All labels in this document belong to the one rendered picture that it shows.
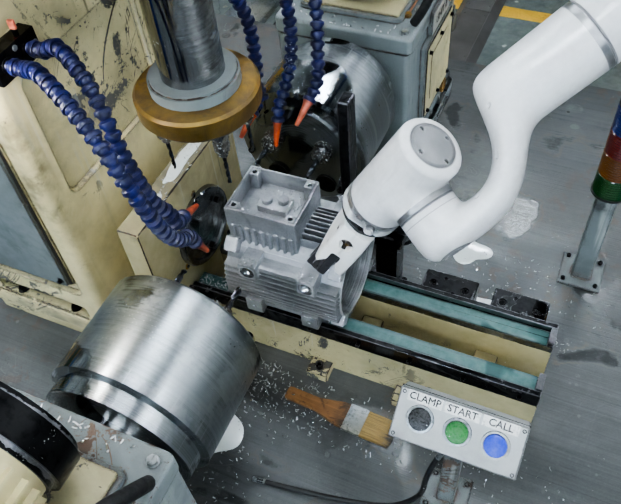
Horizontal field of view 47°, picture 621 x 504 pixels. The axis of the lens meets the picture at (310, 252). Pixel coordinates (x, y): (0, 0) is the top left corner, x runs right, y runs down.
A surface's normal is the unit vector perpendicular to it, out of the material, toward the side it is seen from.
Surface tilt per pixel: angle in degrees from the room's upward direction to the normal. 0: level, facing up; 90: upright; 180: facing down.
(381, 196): 82
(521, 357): 90
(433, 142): 30
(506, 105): 44
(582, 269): 90
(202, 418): 66
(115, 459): 0
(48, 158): 90
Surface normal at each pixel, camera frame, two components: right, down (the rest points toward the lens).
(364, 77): 0.52, -0.33
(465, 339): -0.40, 0.73
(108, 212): 0.91, 0.26
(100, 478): -0.07, -0.64
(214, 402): 0.83, 0.03
